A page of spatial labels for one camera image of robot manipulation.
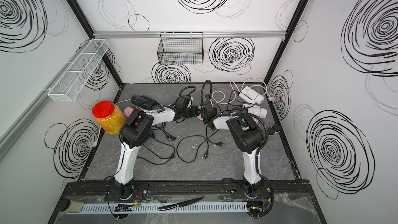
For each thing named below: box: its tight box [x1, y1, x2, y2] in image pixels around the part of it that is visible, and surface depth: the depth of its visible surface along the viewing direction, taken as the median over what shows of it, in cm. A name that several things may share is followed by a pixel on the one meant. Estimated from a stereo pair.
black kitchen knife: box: [157, 196, 205, 212], surface depth 72 cm
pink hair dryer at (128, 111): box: [123, 106, 135, 118], surface depth 98 cm
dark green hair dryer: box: [130, 94, 165, 110], surface depth 106 cm
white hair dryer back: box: [238, 86, 265, 105], surface depth 111 cm
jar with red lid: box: [91, 100, 127, 136], surface depth 87 cm
